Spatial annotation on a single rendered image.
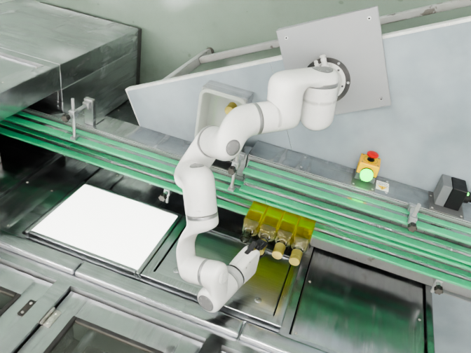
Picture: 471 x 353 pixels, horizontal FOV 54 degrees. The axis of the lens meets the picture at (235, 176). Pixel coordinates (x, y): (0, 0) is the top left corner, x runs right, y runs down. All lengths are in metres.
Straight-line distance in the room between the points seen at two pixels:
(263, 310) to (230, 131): 0.61
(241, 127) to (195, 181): 0.17
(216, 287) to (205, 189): 0.27
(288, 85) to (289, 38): 0.39
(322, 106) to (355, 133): 0.41
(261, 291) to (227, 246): 0.22
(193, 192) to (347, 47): 0.71
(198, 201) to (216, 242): 0.52
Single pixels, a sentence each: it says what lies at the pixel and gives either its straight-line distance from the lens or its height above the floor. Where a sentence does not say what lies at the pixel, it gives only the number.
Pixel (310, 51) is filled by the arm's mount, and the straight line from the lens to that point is 1.55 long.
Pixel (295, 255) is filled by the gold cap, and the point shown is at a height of 1.15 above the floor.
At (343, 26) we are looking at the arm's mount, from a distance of 1.53.
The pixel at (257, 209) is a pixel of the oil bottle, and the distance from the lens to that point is 1.58.
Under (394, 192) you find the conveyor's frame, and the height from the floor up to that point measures 0.84.
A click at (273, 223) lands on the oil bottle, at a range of 1.54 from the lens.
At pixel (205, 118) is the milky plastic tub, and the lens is 1.74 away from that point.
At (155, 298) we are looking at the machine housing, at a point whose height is 1.38.
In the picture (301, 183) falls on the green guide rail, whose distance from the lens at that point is 1.58.
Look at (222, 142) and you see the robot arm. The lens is 1.12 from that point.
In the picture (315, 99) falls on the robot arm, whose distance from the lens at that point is 1.26.
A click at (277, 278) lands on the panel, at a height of 1.13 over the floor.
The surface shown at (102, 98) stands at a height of 0.44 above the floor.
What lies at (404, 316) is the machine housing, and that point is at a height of 1.06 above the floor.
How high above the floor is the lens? 2.26
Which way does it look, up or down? 55 degrees down
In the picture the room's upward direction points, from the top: 147 degrees counter-clockwise
